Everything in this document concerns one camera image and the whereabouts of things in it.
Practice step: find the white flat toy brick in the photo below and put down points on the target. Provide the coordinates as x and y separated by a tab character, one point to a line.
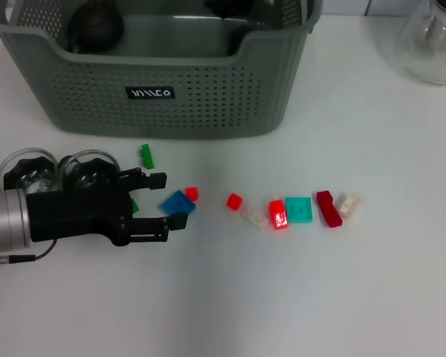
254	218

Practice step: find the clear glass carafe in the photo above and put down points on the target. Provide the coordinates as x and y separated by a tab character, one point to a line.
427	56

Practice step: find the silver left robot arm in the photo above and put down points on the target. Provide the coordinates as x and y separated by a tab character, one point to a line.
7	219

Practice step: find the blue square toy plate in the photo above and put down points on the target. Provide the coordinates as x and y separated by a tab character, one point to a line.
176	202

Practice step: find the bright red toy brick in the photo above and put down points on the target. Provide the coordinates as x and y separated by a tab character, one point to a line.
278	217

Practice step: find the black round teapot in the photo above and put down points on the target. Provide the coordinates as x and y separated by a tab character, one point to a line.
96	26

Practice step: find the beige white toy brick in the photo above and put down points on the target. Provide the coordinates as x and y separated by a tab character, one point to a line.
348	205

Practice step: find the green toy brick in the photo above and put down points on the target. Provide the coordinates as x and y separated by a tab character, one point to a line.
134	206
146	158

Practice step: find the grey-green perforated storage bin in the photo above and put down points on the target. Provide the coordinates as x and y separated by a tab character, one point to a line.
208	104

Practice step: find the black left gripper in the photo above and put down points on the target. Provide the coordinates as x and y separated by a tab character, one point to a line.
78	212

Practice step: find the small red toy brick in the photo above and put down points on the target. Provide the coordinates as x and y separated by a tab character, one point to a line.
192	193
234	202

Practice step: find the dark red long brick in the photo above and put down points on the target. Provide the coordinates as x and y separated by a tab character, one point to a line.
329	210

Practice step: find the teal square toy plate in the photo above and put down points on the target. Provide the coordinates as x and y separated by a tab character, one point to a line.
299	210

